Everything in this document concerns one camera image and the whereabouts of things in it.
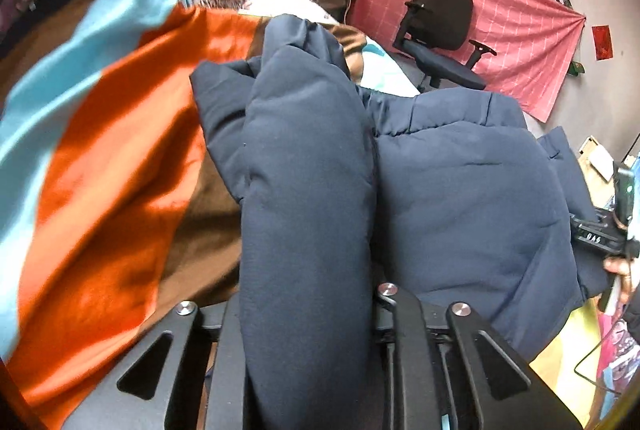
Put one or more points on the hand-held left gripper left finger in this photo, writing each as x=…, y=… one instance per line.
x=227, y=360

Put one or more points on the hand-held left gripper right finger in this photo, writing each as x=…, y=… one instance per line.
x=407, y=335

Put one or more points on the navy padded jacket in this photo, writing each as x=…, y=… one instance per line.
x=310, y=185

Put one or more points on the person's right hand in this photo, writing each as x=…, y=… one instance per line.
x=622, y=272

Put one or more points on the pink printed cloth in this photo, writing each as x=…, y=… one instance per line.
x=620, y=350

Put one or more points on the small green object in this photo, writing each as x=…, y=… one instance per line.
x=577, y=68

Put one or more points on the multicolour striped blanket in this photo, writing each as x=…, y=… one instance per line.
x=125, y=159

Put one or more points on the black office chair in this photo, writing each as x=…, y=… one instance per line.
x=445, y=9

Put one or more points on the white cloth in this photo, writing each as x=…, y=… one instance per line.
x=290, y=4

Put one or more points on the red wall paper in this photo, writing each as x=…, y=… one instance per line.
x=602, y=42

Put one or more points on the pink grid wall cloth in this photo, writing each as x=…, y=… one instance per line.
x=510, y=24

